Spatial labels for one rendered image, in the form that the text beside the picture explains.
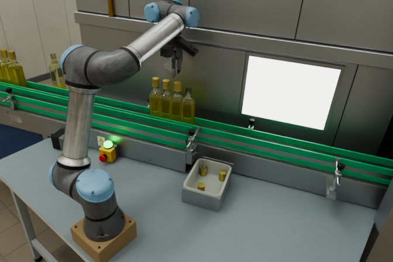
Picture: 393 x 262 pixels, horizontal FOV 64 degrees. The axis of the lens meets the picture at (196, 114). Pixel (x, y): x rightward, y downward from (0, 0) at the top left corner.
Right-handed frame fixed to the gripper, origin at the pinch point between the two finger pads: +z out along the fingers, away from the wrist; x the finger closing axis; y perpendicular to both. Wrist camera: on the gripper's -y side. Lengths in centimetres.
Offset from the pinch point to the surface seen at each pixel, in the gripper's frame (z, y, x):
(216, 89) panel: 10.6, -16.5, -11.9
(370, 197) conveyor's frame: 40, -95, 7
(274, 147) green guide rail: 26, -50, 5
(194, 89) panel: 12.9, -4.9, -12.0
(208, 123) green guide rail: 25.6, -16.0, -3.1
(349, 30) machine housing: -26, -70, -14
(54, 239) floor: 121, 75, 26
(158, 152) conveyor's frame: 36.6, 3.3, 15.5
